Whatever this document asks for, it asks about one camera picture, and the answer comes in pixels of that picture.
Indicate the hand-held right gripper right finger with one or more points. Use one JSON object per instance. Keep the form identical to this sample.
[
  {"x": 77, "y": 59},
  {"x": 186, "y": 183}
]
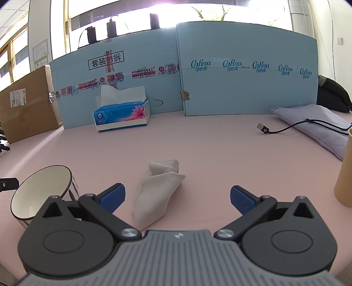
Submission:
[{"x": 242, "y": 199}]

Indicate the blue cardboard panel with red tape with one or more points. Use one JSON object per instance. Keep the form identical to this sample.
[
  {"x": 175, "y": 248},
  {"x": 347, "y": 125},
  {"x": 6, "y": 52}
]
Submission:
[{"x": 82, "y": 110}]

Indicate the wall notice paper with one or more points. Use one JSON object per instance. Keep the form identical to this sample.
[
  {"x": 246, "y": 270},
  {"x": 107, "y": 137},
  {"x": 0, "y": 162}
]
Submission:
[{"x": 40, "y": 52}]

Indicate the black bag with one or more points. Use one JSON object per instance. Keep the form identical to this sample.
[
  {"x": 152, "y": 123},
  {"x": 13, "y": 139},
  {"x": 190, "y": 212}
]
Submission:
[{"x": 334, "y": 96}]

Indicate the white tissue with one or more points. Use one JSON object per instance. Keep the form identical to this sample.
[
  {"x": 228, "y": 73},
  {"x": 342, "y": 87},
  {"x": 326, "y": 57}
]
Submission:
[{"x": 154, "y": 192}]

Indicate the large brown cardboard box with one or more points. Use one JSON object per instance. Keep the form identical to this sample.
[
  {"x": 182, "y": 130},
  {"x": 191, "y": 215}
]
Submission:
[{"x": 27, "y": 110}]

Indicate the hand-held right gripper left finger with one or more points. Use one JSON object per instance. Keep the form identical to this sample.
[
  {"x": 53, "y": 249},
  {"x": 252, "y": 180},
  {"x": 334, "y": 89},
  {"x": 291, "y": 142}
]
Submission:
[{"x": 112, "y": 198}]

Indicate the white bowl with black rim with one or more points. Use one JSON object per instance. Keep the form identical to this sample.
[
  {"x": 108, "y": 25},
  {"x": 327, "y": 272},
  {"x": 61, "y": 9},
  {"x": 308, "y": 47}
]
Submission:
[{"x": 33, "y": 192}]

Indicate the black power adapter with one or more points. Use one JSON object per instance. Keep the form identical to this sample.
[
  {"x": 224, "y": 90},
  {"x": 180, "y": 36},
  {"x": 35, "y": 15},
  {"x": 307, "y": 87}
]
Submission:
[
  {"x": 91, "y": 35},
  {"x": 111, "y": 27},
  {"x": 154, "y": 21}
]

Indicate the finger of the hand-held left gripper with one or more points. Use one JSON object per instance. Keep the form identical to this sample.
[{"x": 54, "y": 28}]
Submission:
[{"x": 9, "y": 184}]

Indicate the white standing air conditioner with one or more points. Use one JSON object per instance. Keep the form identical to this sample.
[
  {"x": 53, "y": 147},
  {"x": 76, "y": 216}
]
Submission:
[{"x": 301, "y": 19}]

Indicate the beige cup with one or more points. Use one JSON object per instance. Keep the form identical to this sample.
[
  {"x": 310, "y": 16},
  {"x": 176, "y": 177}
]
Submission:
[{"x": 345, "y": 176}]

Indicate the blue floral tissue box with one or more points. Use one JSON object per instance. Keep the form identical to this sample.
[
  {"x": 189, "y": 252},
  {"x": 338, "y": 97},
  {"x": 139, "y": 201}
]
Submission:
[{"x": 121, "y": 115}]

